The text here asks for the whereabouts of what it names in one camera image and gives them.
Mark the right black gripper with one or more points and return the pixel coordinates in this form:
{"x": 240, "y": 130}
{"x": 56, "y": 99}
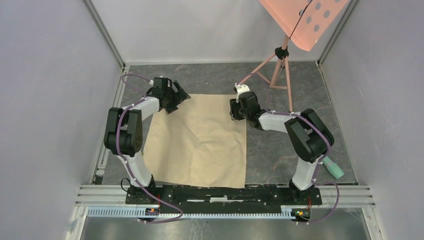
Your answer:
{"x": 234, "y": 112}

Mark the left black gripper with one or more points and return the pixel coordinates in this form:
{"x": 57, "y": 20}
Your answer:
{"x": 181, "y": 95}

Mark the beige cloth napkin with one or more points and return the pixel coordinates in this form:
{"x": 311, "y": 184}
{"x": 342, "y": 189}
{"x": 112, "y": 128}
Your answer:
{"x": 198, "y": 144}

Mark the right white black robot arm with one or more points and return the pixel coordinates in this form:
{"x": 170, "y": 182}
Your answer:
{"x": 309, "y": 136}

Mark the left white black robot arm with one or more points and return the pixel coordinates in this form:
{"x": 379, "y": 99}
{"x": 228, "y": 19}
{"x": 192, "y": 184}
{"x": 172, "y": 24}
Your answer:
{"x": 124, "y": 128}

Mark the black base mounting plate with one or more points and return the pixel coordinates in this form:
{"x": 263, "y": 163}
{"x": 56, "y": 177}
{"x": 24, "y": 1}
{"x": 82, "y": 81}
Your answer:
{"x": 185, "y": 199}

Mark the pink music stand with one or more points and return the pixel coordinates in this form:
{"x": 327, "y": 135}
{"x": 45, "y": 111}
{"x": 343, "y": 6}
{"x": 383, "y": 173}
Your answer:
{"x": 303, "y": 23}

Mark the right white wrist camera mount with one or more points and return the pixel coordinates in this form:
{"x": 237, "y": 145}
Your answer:
{"x": 241, "y": 88}

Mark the white slotted cable duct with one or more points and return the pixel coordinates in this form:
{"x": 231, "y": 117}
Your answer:
{"x": 151, "y": 213}

